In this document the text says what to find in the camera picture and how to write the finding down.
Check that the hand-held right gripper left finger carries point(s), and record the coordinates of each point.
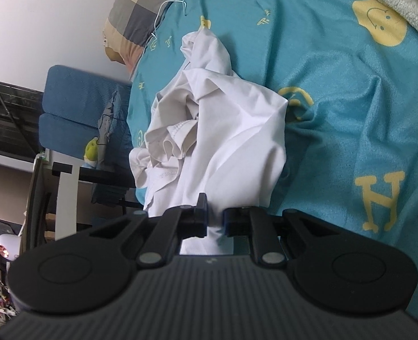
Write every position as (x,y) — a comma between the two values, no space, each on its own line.
(203,216)

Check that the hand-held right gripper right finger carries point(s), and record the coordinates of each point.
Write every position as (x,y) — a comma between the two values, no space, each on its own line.
(237,221)

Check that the white garment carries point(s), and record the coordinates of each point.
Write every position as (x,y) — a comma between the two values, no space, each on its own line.
(237,141)

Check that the yellow green plush toy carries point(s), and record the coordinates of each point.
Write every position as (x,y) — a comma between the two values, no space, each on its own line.
(90,150)

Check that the grey cloth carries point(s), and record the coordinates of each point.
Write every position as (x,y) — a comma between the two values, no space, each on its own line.
(108,120)

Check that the teal printed bed sheet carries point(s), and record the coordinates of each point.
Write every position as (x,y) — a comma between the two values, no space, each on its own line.
(336,95)

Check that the blue covered chair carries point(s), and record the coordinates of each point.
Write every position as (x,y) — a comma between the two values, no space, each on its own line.
(60,134)

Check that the blue folded cushion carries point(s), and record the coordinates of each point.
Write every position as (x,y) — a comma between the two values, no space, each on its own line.
(74,88)

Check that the mustard brown pillow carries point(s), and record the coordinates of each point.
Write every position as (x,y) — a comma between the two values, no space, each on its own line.
(113,55)

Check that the white rounded appliance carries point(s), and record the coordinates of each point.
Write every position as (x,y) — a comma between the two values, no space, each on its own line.
(7,246)

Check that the checked pillow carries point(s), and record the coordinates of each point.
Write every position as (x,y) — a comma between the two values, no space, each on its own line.
(138,10)

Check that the dark window with grille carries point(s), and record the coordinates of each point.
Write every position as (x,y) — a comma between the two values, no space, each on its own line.
(7,120)

